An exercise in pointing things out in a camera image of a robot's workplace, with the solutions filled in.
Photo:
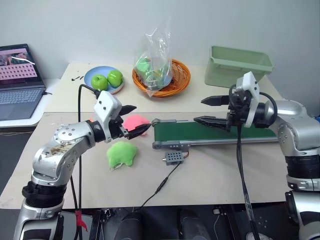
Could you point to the clear plastic bag with toys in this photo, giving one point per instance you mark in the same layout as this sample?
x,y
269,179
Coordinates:
x,y
150,65

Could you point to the grey laptop with pink screen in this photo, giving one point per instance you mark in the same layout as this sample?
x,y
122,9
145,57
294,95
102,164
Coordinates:
x,y
17,97

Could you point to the green apple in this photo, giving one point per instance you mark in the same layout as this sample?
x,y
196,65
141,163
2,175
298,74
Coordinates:
x,y
99,82
115,78

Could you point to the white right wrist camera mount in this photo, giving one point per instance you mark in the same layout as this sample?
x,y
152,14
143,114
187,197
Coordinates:
x,y
250,82

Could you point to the red tape strip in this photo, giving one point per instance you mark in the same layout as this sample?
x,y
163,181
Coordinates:
x,y
80,220

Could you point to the orange woven basket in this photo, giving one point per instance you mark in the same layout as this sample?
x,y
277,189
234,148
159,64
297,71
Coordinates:
x,y
180,75

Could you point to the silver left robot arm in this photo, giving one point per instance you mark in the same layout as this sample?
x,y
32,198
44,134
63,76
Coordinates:
x,y
67,135

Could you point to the pale green plastic bin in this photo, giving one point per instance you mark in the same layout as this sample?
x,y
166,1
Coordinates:
x,y
225,72

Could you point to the green plush toy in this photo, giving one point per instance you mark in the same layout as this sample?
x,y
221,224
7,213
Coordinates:
x,y
120,153

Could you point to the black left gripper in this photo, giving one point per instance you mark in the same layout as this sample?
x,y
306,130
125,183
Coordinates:
x,y
117,128

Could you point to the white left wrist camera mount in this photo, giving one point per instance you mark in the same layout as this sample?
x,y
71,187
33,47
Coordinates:
x,y
105,103

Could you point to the pink plush toy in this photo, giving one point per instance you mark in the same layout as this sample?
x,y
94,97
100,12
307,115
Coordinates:
x,y
133,121

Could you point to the light blue plate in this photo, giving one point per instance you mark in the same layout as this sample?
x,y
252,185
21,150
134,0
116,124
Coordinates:
x,y
100,71

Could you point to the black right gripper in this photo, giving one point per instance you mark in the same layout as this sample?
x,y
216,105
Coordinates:
x,y
238,107

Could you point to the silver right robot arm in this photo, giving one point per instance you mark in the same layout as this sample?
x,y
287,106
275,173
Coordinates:
x,y
295,120

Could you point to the green conveyor belt grey frame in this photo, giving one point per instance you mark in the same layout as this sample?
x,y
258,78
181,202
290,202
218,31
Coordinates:
x,y
200,135

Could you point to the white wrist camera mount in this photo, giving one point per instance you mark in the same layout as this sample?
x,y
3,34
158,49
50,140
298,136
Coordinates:
x,y
105,103
250,82

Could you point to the small grey controller box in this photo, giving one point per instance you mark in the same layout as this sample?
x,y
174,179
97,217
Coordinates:
x,y
172,157

